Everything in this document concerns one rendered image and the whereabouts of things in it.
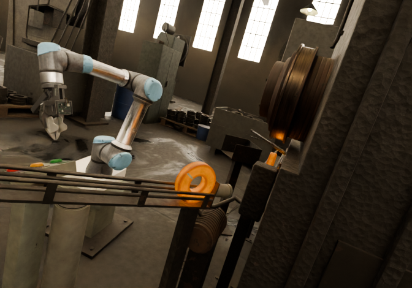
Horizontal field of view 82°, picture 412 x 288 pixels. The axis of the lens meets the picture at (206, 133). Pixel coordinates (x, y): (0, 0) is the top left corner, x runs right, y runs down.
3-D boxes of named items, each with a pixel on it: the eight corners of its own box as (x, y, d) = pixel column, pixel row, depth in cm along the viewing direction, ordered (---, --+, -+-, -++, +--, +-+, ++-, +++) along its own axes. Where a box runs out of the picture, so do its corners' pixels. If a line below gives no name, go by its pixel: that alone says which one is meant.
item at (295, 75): (286, 137, 142) (314, 58, 133) (278, 149, 99) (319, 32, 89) (274, 134, 144) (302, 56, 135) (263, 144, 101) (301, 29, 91)
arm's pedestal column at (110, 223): (34, 230, 137) (40, 189, 132) (86, 201, 175) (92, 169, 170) (91, 259, 128) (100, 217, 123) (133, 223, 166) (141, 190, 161)
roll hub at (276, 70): (272, 117, 135) (289, 68, 129) (265, 119, 109) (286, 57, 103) (262, 114, 136) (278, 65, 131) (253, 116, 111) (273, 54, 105)
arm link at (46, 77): (34, 73, 90) (55, 76, 97) (35, 85, 90) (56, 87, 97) (48, 71, 87) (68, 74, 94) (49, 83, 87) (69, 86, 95)
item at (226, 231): (223, 216, 208) (248, 139, 194) (232, 236, 184) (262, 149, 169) (201, 213, 203) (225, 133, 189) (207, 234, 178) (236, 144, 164)
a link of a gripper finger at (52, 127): (56, 140, 90) (54, 116, 89) (45, 140, 92) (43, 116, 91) (64, 140, 92) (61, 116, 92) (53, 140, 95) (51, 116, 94)
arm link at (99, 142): (105, 152, 150) (109, 132, 146) (118, 161, 142) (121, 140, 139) (86, 154, 140) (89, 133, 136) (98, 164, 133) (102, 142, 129)
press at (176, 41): (135, 92, 894) (151, 17, 840) (157, 95, 993) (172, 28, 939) (161, 102, 827) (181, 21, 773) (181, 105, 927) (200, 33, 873)
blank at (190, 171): (193, 211, 89) (189, 206, 92) (222, 181, 92) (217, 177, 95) (170, 188, 80) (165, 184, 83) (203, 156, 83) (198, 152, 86)
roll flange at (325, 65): (303, 143, 139) (333, 62, 129) (303, 158, 95) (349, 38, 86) (286, 137, 142) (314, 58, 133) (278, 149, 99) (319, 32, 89)
